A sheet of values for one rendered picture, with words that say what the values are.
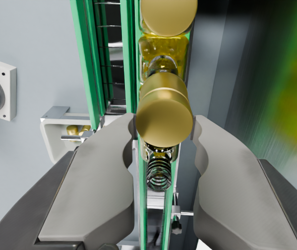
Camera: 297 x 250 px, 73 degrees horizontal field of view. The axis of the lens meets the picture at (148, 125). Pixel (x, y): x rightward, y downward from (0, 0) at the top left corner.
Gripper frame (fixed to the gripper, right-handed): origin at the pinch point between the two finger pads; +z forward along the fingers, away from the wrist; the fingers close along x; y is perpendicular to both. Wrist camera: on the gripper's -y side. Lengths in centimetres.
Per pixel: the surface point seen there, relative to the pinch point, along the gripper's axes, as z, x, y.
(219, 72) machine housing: 40.2, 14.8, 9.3
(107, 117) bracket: 30.7, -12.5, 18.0
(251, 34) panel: 19.4, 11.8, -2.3
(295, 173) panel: 2.7, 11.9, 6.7
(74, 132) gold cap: 39, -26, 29
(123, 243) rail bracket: 34, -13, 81
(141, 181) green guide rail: 22.8, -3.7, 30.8
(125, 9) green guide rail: 22.7, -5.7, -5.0
